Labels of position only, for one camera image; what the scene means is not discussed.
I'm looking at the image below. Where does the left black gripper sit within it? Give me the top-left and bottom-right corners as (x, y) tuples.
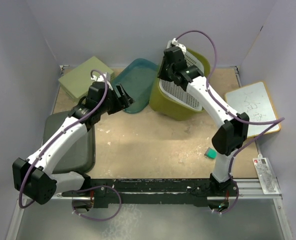
(99, 84), (134, 115)

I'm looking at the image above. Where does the white perforated basket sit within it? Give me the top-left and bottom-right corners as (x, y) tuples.
(159, 48), (205, 112)

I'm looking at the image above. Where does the teal plastic tub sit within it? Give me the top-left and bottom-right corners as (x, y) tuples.
(111, 58), (159, 114)

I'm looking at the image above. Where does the large olive green container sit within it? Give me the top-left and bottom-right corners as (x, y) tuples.
(149, 53), (211, 121)

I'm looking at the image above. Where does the pale green perforated basket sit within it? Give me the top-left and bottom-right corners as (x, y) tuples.
(59, 56), (115, 102)

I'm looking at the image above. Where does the grey plastic tub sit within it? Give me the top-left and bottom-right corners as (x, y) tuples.
(42, 111), (95, 174)

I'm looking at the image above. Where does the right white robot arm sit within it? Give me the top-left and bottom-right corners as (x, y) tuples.
(158, 39), (249, 196)

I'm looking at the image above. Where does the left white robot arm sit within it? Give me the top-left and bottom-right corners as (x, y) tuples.
(12, 73), (134, 209)

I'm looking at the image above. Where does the green whiteboard eraser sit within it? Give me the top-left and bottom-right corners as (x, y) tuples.
(204, 147), (217, 160)

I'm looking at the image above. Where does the clear plastic ruler card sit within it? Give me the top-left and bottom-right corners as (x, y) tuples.
(253, 154), (280, 195)

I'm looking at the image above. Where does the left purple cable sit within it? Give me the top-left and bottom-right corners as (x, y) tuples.
(19, 69), (115, 210)

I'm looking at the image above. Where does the small whiteboard orange frame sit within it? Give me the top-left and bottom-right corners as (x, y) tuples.
(225, 81), (278, 123)

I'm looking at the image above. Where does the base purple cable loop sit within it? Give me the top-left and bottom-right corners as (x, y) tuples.
(71, 185), (123, 222)

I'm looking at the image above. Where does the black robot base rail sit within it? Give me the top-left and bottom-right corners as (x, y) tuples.
(62, 177), (239, 208)

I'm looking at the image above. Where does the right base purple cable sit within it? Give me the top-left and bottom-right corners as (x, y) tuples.
(211, 179), (240, 216)

